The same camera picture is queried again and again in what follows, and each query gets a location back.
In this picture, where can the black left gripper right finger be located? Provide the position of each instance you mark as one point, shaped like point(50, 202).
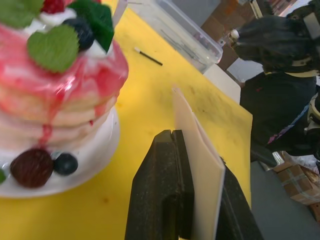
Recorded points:
point(237, 215)

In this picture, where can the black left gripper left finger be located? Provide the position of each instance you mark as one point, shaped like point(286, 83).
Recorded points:
point(155, 190)

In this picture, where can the cream matchbox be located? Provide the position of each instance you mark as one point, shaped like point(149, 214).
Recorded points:
point(200, 160)

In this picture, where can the pink layered pancake cake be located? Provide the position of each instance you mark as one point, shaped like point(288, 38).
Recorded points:
point(37, 100)

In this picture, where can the white round plate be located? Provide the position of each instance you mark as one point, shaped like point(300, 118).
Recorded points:
point(95, 160)

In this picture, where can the brown cardboard box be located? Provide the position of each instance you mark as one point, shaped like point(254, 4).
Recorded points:
point(298, 183)

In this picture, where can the yellow table mat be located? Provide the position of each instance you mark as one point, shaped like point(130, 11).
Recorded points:
point(150, 100)

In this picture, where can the dark blueberry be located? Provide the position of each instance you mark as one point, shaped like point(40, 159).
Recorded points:
point(65, 164)
point(81, 32)

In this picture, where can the person in black clothing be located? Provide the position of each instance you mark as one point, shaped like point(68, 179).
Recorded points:
point(277, 100)

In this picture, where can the dark red cherry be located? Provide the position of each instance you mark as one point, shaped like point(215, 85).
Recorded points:
point(32, 168)

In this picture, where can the black match with white tip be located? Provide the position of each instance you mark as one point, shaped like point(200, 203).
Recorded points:
point(149, 57)

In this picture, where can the clear plastic storage box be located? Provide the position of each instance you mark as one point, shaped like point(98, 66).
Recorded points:
point(180, 32)

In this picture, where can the light green mint leaf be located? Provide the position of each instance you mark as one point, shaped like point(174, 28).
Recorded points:
point(17, 11)
point(53, 47)

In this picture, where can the dark green leaf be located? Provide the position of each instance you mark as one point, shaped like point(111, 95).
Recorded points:
point(98, 22)

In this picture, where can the red raspberry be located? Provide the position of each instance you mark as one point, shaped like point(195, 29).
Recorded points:
point(53, 5)

